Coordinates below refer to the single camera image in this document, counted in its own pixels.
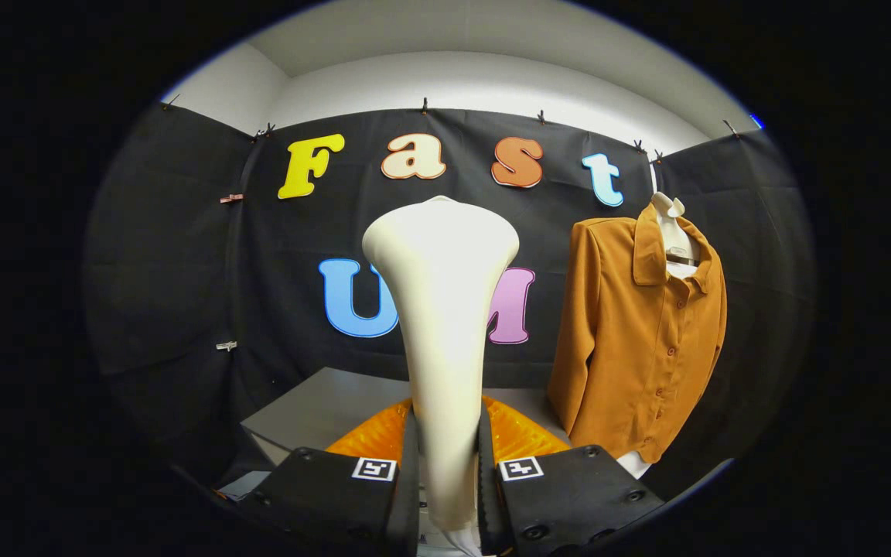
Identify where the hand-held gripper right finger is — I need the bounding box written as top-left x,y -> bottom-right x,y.
479,395 -> 664,557

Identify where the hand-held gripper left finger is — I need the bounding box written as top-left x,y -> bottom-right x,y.
238,397 -> 421,557

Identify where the white garment steamer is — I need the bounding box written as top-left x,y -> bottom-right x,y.
362,196 -> 521,557

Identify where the orange button-up shirt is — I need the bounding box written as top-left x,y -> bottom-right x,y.
546,203 -> 728,465

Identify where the grey cabinet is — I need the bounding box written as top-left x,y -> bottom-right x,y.
241,366 -> 570,469

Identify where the white mannequin torso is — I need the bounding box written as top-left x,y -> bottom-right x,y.
616,192 -> 702,480

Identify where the black backdrop cloth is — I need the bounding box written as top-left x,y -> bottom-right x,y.
84,101 -> 816,504

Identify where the row of black clips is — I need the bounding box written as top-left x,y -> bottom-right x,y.
163,93 -> 740,165

